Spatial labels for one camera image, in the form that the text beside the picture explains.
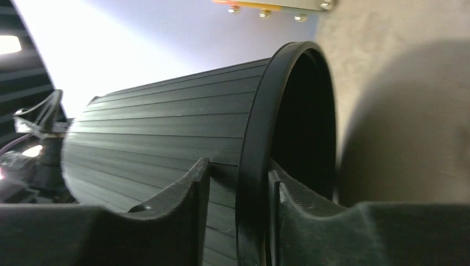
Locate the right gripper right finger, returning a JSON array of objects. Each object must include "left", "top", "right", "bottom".
[{"left": 268, "top": 162, "right": 469, "bottom": 265}]

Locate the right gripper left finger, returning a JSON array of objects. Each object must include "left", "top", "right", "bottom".
[{"left": 1, "top": 158, "right": 210, "bottom": 265}]

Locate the black ribbed bucket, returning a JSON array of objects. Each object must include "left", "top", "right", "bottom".
[{"left": 62, "top": 42, "right": 336, "bottom": 265}]

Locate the beige drum orange yellow face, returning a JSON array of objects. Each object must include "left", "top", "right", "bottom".
[{"left": 213, "top": 0, "right": 339, "bottom": 22}]

